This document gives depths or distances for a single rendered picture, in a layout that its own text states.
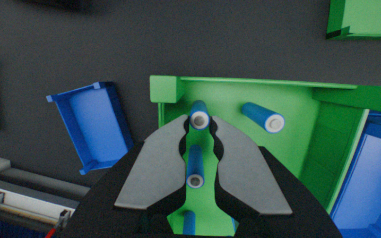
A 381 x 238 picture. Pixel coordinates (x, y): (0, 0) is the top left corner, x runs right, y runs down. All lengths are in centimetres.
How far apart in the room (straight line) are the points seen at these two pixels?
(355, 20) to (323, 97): 54
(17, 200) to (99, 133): 38
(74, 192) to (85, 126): 30
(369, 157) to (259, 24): 44
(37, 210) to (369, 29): 130
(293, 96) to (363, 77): 57
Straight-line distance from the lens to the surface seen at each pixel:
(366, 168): 49
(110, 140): 64
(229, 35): 53
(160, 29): 54
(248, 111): 17
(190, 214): 26
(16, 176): 100
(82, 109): 66
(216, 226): 30
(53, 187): 88
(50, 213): 78
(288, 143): 23
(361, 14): 76
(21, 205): 84
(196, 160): 16
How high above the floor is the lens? 50
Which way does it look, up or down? 75 degrees down
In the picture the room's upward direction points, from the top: 172 degrees counter-clockwise
